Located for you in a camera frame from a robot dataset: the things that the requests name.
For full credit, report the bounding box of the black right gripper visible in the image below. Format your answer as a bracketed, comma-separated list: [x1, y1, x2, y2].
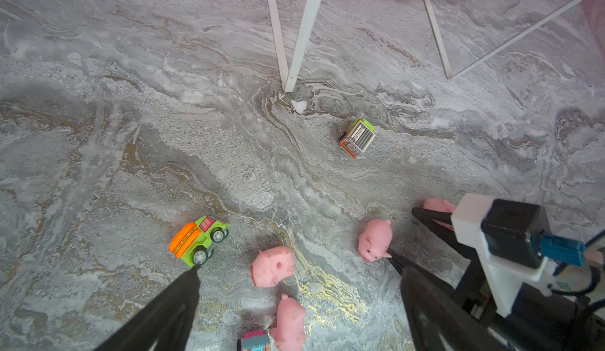
[387, 207, 604, 350]

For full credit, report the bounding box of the wooden two-tier shelf white frame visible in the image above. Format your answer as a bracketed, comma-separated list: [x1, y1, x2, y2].
[262, 0, 605, 94]

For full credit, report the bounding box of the orange green toy truck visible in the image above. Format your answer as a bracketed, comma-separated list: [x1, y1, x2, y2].
[169, 216, 230, 268]

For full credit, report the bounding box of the pink blue toy truck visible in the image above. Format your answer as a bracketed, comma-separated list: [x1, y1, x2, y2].
[238, 330, 271, 351]

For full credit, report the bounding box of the green can gold lid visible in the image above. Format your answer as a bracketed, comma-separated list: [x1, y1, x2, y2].
[549, 249, 604, 302]

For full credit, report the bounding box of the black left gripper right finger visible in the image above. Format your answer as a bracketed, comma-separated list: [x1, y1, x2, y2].
[400, 268, 507, 350]

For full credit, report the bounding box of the green truck with grille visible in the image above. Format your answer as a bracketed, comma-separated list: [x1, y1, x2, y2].
[339, 118, 376, 159]

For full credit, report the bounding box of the pink toy pig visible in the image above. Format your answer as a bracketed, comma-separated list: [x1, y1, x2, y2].
[422, 198, 457, 213]
[358, 220, 393, 263]
[251, 246, 296, 288]
[269, 294, 306, 351]

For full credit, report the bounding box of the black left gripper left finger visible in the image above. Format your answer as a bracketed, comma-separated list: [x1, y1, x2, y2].
[97, 266, 200, 350]

